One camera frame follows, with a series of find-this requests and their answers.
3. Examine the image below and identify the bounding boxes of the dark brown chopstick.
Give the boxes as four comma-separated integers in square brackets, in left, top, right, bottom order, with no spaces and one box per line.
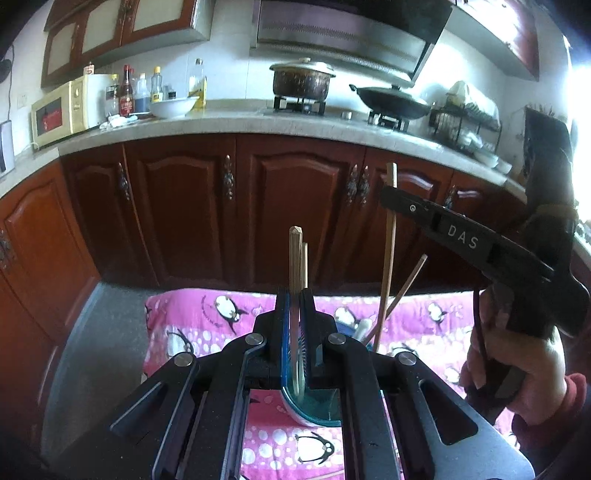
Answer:
[372,162,400,354]

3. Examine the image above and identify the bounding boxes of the light wooden chopstick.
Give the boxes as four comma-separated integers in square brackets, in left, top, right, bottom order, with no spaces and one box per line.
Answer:
[290,226,304,397]

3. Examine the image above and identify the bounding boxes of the wooden lower kitchen cabinets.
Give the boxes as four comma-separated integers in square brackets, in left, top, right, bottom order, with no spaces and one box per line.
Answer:
[1,134,525,445]

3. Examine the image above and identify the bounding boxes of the right hand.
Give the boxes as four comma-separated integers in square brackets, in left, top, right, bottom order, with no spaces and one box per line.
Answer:
[479,286,567,426]

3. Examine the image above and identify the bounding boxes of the white teal-rimmed utensil holder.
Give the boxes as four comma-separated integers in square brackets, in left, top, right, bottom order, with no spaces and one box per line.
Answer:
[280,317,371,428]

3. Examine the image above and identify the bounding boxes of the brown chopstick in holder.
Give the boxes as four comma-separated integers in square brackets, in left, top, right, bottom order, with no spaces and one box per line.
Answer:
[362,254,428,349]

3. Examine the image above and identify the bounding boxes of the pink penguin cloth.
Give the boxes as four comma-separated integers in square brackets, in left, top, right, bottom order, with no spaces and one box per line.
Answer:
[143,289,473,479]

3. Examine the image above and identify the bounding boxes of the black dish rack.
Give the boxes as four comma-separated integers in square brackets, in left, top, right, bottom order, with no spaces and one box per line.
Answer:
[429,104,503,154]

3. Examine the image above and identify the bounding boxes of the black wok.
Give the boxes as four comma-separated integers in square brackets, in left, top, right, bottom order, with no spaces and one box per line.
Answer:
[349,84,431,120]

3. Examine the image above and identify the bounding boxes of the light chopstick in holder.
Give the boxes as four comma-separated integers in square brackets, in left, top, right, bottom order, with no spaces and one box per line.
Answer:
[301,242,308,289]

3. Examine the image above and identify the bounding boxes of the gas stove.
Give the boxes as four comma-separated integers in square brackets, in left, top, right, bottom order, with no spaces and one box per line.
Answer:
[263,96,409,133]

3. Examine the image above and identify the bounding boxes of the range hood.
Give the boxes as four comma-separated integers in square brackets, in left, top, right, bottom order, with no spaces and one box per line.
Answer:
[252,1,453,88]

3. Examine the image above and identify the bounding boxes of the cooking pot with lid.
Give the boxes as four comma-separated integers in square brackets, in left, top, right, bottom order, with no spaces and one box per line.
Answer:
[270,58,335,102]

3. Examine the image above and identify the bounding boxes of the white bowl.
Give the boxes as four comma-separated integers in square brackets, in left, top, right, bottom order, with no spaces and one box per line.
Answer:
[149,97,197,119]

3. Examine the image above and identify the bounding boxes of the yellow oil bottle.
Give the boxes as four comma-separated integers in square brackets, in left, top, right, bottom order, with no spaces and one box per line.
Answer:
[187,58,207,111]

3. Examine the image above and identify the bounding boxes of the dark sauce bottle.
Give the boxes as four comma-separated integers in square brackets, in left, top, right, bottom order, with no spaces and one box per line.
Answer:
[118,64,133,117]

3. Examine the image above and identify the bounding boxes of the cream microwave oven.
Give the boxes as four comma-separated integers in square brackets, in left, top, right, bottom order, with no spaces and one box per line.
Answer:
[30,74,111,148]

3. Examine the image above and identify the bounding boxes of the upper wall cabinets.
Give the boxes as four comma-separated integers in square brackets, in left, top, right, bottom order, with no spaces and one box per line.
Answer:
[41,0,215,88]

